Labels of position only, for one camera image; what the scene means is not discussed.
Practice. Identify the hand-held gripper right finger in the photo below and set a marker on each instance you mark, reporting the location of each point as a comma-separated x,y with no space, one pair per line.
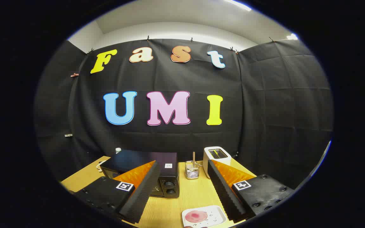
223,190

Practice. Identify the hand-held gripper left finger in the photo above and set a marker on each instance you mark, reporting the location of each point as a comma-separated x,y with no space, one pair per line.
144,190

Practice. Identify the white square plate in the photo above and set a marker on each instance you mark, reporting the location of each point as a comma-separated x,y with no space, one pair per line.
215,215

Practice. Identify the black toaster oven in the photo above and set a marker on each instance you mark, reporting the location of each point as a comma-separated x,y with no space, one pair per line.
144,158

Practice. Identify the pink ham slice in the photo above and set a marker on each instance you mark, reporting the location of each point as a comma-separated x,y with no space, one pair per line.
196,216

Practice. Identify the white pop-up toaster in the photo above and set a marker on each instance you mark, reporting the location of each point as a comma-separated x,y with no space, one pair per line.
208,152

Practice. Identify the wooden stick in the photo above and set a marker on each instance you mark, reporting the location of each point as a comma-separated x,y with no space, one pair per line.
194,158

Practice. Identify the white-capped bottle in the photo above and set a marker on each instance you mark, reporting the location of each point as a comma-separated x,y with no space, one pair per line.
118,150

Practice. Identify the small white dish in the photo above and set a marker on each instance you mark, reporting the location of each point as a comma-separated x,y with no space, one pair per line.
100,165

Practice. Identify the small ceiling light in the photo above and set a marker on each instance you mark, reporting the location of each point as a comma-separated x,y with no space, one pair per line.
292,36

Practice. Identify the long ceiling light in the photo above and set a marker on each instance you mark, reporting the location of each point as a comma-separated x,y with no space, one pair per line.
238,4

